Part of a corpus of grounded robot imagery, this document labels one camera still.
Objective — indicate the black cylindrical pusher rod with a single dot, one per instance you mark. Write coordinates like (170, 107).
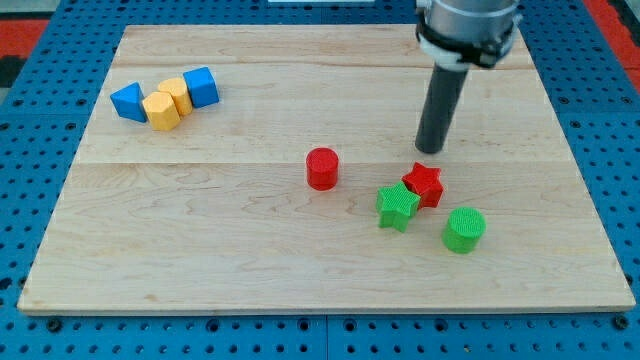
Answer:
(439, 107)

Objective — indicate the red cylinder block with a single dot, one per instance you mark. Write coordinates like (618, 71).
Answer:
(322, 168)

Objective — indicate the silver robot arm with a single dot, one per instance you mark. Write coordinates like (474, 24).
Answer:
(458, 34)

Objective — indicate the red star block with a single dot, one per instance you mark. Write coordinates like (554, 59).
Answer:
(426, 183)

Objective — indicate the green star block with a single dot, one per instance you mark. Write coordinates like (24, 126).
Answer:
(396, 205)

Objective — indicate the green cylinder block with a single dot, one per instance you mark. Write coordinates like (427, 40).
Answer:
(464, 228)

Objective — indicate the wooden board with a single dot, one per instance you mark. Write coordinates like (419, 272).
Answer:
(215, 217)

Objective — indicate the blue cube block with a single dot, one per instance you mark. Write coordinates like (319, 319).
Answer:
(202, 87)

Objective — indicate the yellow cylinder block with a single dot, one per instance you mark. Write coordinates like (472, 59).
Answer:
(177, 88)

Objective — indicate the yellow hexagon block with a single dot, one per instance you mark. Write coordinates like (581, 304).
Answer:
(161, 111)

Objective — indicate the blue triangle block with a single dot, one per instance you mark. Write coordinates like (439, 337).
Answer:
(127, 102)

